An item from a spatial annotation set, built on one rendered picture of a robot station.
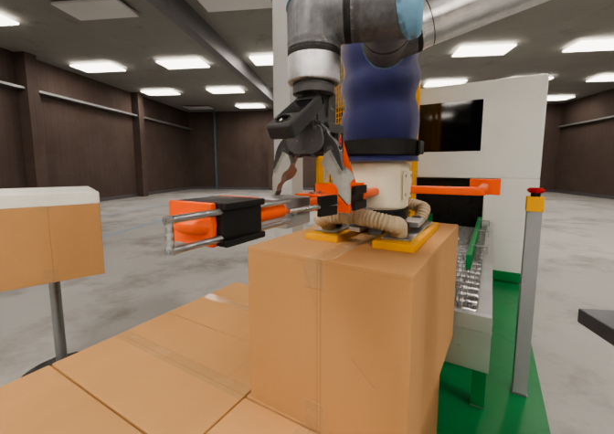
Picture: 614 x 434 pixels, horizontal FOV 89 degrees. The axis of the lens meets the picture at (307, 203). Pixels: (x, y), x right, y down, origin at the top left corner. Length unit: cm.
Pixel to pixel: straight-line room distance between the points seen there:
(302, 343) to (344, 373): 11
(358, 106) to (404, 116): 12
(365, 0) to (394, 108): 35
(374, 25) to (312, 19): 9
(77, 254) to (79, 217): 17
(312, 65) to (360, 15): 10
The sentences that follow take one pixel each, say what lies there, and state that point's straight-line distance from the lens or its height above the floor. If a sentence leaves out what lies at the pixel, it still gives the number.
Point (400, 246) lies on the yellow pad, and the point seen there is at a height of 96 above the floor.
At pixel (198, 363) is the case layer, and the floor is 54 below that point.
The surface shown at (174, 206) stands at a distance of 40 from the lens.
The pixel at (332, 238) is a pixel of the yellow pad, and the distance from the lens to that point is 81.
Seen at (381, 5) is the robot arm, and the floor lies 137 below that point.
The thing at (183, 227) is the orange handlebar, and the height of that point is 107.
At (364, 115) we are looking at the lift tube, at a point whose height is 127.
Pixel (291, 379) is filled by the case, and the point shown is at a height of 64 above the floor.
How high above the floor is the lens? 114
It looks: 7 degrees down
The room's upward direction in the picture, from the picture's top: straight up
